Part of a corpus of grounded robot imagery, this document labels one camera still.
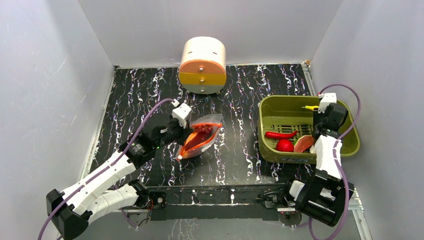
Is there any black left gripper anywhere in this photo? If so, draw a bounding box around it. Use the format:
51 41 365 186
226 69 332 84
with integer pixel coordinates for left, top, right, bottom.
154 114 194 150

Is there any yellow toy banana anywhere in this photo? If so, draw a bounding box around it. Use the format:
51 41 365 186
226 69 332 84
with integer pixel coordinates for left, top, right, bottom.
301 105 319 111

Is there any clear zip top bag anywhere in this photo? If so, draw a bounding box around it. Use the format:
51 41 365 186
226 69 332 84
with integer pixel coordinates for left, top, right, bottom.
175 113 223 161

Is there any olive green plastic basket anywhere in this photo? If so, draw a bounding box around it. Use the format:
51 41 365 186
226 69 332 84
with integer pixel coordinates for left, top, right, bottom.
257 95 361 165

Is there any red toy apple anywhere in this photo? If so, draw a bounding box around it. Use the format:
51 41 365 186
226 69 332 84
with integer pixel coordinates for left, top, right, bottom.
275 139 294 152

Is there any red toy chili pepper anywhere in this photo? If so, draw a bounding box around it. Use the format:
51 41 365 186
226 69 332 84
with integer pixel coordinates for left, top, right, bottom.
264 130 298 140

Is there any purple toy grape bunch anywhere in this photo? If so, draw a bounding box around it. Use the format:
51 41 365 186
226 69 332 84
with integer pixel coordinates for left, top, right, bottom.
193 123 215 134

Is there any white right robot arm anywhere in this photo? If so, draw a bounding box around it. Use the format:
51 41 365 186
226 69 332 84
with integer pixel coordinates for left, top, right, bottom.
281 103 354 227

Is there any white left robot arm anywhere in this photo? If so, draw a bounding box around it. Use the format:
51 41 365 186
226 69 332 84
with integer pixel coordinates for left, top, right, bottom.
46 117 191 240

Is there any white toy garlic piece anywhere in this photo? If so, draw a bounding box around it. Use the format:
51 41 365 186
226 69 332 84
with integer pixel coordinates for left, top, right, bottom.
309 145 316 154

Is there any toy watermelon slice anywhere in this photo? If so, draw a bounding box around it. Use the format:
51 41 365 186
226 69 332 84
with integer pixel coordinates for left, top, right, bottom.
293 135 315 153

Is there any round pastel drawer cabinet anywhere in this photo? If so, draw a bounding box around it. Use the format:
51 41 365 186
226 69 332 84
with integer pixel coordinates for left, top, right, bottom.
178 36 227 95

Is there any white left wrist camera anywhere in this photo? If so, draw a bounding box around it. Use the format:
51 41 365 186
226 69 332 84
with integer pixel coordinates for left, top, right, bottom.
171 101 193 129

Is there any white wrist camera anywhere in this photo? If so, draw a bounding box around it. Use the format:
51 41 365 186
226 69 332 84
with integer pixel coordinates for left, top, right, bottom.
317 92 337 114
171 101 193 129

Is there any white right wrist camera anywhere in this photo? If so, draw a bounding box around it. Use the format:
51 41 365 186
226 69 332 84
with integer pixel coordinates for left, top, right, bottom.
317 92 337 114

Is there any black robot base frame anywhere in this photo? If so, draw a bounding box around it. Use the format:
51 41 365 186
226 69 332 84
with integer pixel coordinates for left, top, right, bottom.
125 183 304 223

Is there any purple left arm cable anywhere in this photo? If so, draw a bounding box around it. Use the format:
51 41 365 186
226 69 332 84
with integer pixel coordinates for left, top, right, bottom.
37 98 178 240

